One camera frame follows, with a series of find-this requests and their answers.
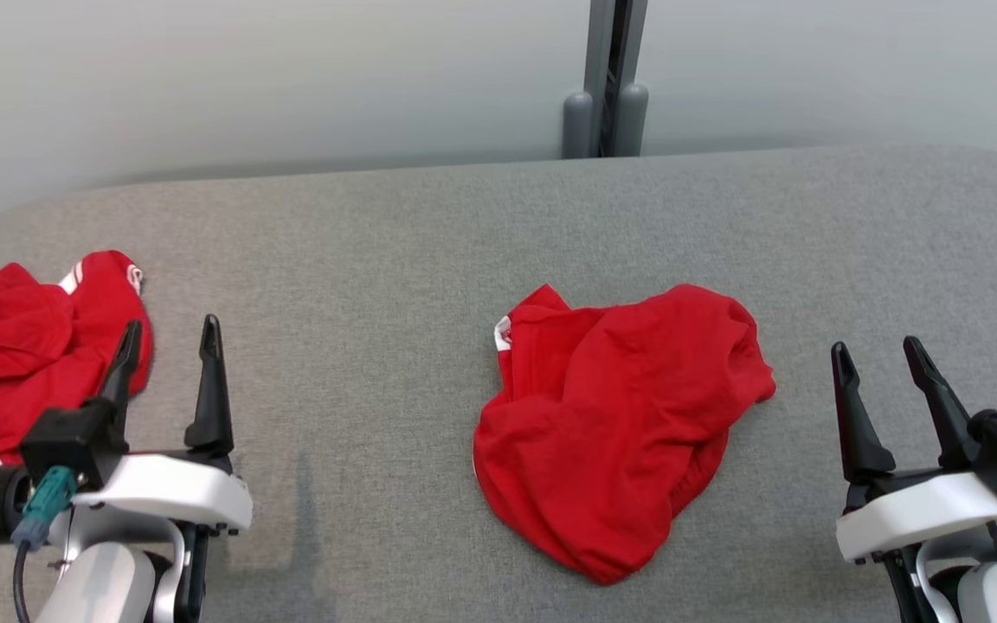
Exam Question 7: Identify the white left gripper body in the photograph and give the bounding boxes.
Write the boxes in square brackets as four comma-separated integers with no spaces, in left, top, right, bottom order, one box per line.
[74,448,254,573]

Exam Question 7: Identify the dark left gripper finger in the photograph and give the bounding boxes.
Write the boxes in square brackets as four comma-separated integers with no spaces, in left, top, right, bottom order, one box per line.
[100,319,145,443]
[184,314,235,458]

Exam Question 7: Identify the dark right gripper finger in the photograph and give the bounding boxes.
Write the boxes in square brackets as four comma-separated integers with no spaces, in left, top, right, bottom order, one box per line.
[902,335,984,473]
[829,341,897,485]

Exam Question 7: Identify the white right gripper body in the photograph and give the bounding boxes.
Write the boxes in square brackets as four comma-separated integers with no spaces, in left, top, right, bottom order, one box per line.
[835,469,997,564]

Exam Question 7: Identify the red basketball jersey number 23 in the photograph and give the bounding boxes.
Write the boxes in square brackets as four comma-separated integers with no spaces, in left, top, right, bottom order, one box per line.
[0,250,154,482]

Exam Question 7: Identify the red shorts with white stripes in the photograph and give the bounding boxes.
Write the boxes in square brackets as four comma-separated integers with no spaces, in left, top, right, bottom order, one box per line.
[473,283,777,586]

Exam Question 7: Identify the teal plug left camera cable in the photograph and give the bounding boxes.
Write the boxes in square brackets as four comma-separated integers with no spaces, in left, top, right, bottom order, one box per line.
[11,465,80,623]

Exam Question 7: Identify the grey metal post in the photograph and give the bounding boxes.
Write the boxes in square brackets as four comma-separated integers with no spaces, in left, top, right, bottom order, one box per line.
[561,0,649,160]

